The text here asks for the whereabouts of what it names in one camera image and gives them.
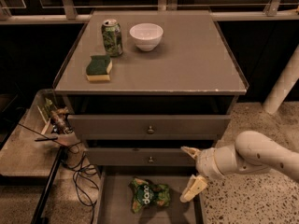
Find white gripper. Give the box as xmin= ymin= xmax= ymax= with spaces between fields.
xmin=180 ymin=147 xmax=224 ymax=203

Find green rice chip bag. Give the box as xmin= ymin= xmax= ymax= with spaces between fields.
xmin=130 ymin=177 xmax=171 ymax=214

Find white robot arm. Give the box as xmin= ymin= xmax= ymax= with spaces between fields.
xmin=180 ymin=131 xmax=299 ymax=203

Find grey bottom drawer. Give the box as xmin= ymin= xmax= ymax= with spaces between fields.
xmin=96 ymin=166 xmax=205 ymax=224

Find grey drawer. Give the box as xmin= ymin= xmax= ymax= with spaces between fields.
xmin=86 ymin=147 xmax=195 ymax=167
xmin=68 ymin=115 xmax=231 ymax=140
xmin=96 ymin=166 xmax=205 ymax=224

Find grey drawer cabinet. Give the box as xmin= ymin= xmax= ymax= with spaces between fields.
xmin=51 ymin=9 xmax=250 ymax=179

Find grey middle drawer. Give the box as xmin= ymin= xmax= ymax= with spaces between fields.
xmin=86 ymin=147 xmax=195 ymax=167

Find grey top drawer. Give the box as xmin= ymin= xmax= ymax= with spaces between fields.
xmin=68 ymin=115 xmax=231 ymax=140

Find white diagonal pole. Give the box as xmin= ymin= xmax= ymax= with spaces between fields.
xmin=263 ymin=45 xmax=299 ymax=114

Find green yellow sponge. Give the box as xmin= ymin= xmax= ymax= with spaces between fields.
xmin=86 ymin=55 xmax=112 ymax=82

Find white bowl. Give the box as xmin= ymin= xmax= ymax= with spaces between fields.
xmin=129 ymin=23 xmax=164 ymax=51

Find clutter items in bin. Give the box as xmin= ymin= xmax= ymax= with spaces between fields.
xmin=37 ymin=98 xmax=73 ymax=134

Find green soda can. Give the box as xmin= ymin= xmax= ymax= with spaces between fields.
xmin=101 ymin=19 xmax=123 ymax=57

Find metal window railing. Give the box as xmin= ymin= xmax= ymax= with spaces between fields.
xmin=0 ymin=0 xmax=299 ymax=23

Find black cable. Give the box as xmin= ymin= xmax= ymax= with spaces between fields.
xmin=60 ymin=141 xmax=100 ymax=224

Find black metal floor frame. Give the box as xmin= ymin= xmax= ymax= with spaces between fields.
xmin=31 ymin=147 xmax=65 ymax=224

